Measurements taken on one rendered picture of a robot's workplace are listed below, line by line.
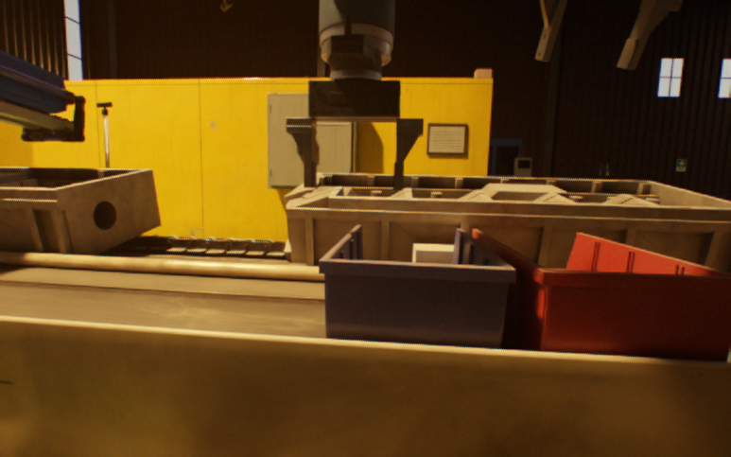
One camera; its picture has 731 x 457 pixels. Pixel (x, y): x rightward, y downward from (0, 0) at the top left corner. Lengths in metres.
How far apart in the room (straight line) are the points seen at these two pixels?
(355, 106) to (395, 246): 0.39
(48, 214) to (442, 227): 0.97
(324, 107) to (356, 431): 0.41
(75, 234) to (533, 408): 1.08
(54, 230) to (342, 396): 0.95
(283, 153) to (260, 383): 2.74
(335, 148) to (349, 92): 2.44
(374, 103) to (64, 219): 0.86
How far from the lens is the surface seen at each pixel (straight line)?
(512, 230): 0.85
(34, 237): 1.22
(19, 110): 1.58
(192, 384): 0.45
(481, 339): 0.39
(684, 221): 0.99
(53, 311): 0.81
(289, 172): 3.05
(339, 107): 0.54
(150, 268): 0.99
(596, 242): 0.68
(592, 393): 0.43
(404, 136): 0.54
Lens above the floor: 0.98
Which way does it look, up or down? 7 degrees down
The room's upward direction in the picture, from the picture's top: 1 degrees clockwise
